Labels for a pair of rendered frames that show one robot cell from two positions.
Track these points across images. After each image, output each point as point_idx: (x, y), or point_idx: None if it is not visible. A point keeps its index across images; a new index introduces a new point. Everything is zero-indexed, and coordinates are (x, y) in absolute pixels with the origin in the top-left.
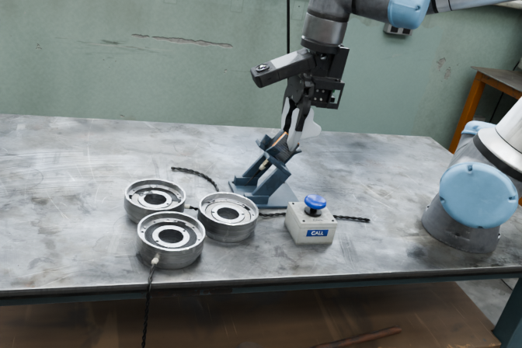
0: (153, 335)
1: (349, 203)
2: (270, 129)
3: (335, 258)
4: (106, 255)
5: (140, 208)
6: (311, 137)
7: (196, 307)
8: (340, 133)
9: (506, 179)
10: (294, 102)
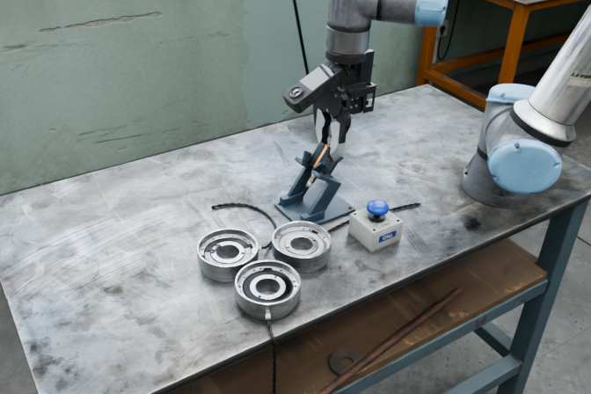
0: (249, 374)
1: (393, 191)
2: (276, 125)
3: (410, 254)
4: (215, 324)
5: (224, 267)
6: (353, 142)
7: None
8: None
9: (550, 149)
10: (327, 113)
